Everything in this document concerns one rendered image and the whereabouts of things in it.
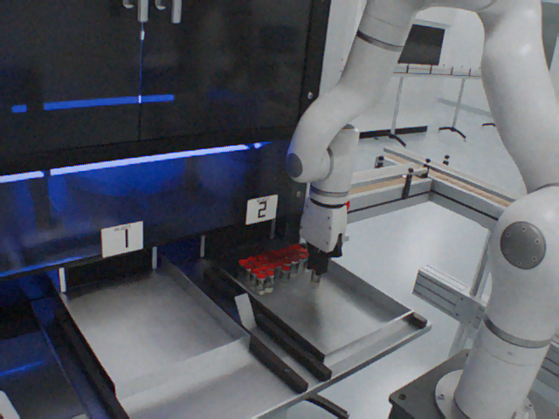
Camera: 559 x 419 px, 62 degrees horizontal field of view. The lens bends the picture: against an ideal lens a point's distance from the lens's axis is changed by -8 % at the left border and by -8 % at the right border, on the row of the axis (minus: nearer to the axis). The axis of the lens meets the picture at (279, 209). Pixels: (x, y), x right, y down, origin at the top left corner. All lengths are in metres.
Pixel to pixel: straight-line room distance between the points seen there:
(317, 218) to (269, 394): 0.39
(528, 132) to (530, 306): 0.25
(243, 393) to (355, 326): 0.30
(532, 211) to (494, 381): 0.31
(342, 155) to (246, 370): 0.44
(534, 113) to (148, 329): 0.75
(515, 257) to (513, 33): 0.33
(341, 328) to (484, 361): 0.31
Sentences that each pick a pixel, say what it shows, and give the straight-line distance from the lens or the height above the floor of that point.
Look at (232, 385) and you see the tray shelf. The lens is 0.87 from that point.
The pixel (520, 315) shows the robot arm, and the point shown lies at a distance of 0.80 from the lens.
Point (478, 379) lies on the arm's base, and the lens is 0.89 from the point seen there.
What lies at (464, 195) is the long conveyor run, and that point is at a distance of 1.85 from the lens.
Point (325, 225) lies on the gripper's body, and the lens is 1.04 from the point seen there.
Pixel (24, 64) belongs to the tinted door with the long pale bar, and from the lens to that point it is 0.86.
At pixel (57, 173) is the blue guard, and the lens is 0.90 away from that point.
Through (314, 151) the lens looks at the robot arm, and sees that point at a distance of 0.92.
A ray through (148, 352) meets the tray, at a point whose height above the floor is 0.88.
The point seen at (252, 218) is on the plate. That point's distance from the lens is 1.15.
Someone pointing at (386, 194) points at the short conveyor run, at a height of 0.92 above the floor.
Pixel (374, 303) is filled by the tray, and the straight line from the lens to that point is 1.13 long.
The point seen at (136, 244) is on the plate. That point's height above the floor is 1.00.
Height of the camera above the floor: 1.48
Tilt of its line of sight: 23 degrees down
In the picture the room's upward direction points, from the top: 7 degrees clockwise
